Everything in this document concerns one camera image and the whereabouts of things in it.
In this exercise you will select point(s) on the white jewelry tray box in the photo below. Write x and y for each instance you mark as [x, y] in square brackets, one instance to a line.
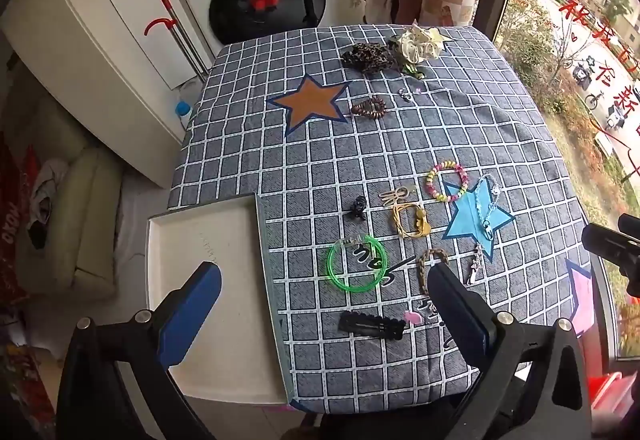
[225, 342]

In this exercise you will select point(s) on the white storage cabinet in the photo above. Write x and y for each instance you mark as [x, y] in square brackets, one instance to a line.
[111, 70]

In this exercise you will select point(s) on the black scalloped hair clip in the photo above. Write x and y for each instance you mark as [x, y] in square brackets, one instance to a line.
[376, 326]

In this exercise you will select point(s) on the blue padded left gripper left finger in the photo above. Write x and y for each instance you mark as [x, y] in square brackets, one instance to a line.
[182, 313]

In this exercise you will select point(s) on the leopard print scrunchie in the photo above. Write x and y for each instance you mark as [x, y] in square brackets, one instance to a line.
[369, 58]

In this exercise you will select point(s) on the purple star hair clip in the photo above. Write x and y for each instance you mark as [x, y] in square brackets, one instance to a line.
[477, 264]

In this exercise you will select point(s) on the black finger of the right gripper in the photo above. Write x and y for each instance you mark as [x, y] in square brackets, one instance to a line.
[620, 247]

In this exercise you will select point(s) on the cream fabric flower scrunchie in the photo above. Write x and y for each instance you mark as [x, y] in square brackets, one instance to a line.
[415, 46]

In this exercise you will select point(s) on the red handled mop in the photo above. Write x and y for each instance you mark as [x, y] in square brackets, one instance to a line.
[174, 26]

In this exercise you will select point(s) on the green plastic bangle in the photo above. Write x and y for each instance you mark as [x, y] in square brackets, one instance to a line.
[357, 265]

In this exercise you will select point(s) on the small silver ring charm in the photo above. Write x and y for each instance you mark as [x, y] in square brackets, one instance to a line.
[406, 95]

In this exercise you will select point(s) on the cream leather sofa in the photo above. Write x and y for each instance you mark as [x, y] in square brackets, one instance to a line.
[66, 248]

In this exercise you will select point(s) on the small black claw clip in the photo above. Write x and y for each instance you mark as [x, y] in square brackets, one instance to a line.
[357, 210]

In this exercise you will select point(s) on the blue checked tablecloth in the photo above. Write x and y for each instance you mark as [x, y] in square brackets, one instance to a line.
[281, 117]

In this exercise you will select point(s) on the white bottle blue cap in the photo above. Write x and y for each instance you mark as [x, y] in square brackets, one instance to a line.
[184, 113]

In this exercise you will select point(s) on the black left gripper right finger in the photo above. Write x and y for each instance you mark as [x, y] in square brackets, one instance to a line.
[465, 313]

